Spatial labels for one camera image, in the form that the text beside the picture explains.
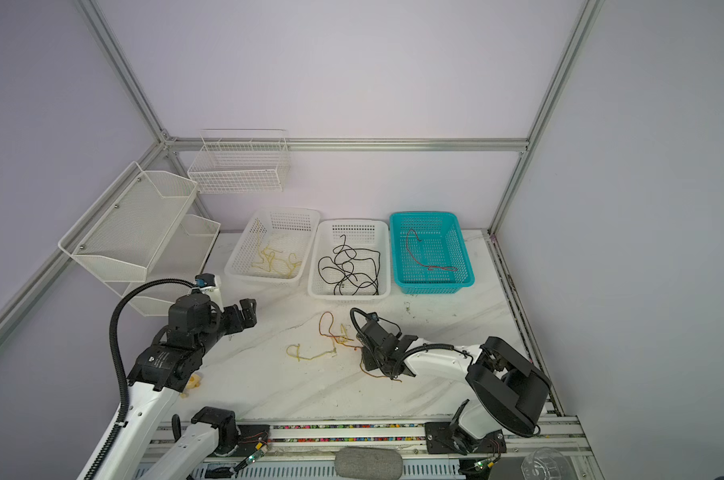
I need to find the teal plastic basket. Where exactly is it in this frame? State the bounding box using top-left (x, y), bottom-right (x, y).
top-left (389, 211), bottom-right (475, 295)

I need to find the left white plastic basket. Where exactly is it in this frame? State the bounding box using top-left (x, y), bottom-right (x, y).
top-left (224, 207), bottom-right (321, 285)

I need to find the grey fabric pad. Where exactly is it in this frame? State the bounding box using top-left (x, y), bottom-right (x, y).
top-left (334, 447), bottom-right (404, 480)

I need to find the white plastic basket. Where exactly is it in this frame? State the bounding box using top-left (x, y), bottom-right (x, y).
top-left (224, 207), bottom-right (321, 285)
top-left (308, 219), bottom-right (392, 302)

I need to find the white wire wall basket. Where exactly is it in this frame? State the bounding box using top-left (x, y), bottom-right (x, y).
top-left (188, 129), bottom-right (291, 194)

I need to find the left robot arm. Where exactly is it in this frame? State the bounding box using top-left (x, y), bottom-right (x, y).
top-left (79, 274), bottom-right (257, 479)

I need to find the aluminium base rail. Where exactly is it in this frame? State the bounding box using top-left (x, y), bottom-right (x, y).
top-left (120, 415), bottom-right (603, 480)

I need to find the middle white plastic basket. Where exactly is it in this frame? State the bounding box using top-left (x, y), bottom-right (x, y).
top-left (308, 219), bottom-right (392, 302)

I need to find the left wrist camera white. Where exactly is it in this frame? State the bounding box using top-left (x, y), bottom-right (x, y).
top-left (195, 273), bottom-right (224, 311)

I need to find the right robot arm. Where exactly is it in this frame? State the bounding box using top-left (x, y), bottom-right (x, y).
top-left (350, 307), bottom-right (552, 455)

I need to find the clear plastic container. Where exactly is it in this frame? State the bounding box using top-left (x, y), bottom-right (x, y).
top-left (521, 447), bottom-right (577, 480)

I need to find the white two-tier mesh shelf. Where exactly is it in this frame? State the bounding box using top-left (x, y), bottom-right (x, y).
top-left (58, 162), bottom-right (221, 297)

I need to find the cream orange small toy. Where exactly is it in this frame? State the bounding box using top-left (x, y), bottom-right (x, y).
top-left (181, 372), bottom-right (203, 398)

